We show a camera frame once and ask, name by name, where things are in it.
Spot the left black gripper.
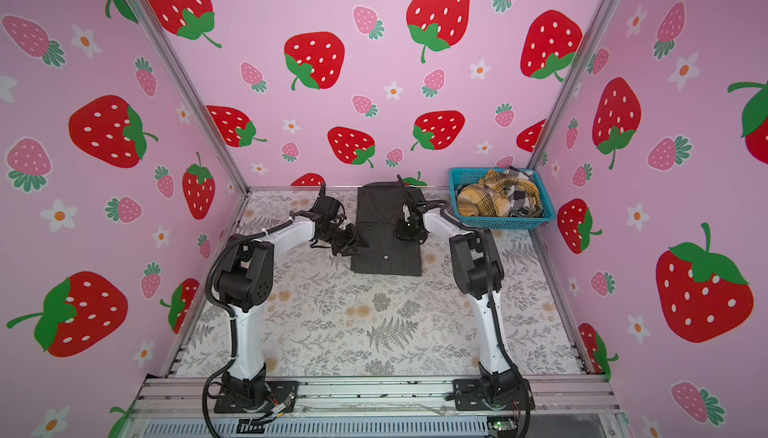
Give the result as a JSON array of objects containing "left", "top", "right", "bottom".
[{"left": 320, "top": 222, "right": 370, "bottom": 255}]

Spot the dark grey striped shirt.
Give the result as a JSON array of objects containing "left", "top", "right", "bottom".
[{"left": 351, "top": 182, "right": 422, "bottom": 276}]

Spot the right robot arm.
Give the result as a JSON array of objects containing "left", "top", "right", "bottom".
[{"left": 396, "top": 198, "right": 534, "bottom": 412}]

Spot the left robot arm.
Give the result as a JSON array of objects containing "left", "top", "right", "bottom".
[{"left": 205, "top": 194, "right": 368, "bottom": 409}]

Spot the teal plastic basket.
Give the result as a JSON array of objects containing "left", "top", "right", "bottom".
[{"left": 449, "top": 166, "right": 554, "bottom": 230}]

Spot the yellow plaid shirt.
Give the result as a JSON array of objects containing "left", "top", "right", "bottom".
[{"left": 456, "top": 167, "right": 544, "bottom": 218}]

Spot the right black cable conduit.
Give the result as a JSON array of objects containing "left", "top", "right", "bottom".
[{"left": 395, "top": 175, "right": 532, "bottom": 438}]

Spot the black cable conduit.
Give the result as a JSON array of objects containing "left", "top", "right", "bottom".
[
  {"left": 395, "top": 175, "right": 532, "bottom": 438},
  {"left": 200, "top": 182, "right": 328, "bottom": 438}
]

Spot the left black cable conduit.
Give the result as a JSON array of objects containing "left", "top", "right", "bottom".
[{"left": 200, "top": 182, "right": 328, "bottom": 438}]

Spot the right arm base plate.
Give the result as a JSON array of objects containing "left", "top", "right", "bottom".
[{"left": 445, "top": 378, "right": 535, "bottom": 412}]

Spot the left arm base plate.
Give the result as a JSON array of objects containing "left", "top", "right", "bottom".
[{"left": 214, "top": 380, "right": 299, "bottom": 414}]

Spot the aluminium rail frame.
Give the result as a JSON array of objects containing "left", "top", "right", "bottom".
[{"left": 115, "top": 375, "right": 633, "bottom": 437}]

